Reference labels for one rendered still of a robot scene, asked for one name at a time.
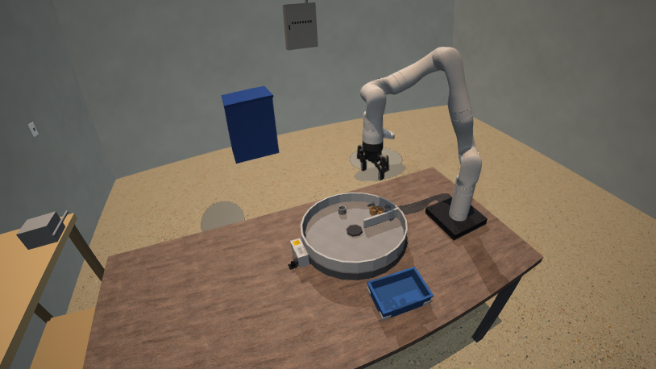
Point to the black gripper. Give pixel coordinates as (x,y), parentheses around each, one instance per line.
(374,155)

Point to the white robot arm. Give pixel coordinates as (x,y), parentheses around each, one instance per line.
(450,61)

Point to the blue crate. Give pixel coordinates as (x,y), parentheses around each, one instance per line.
(399,293)

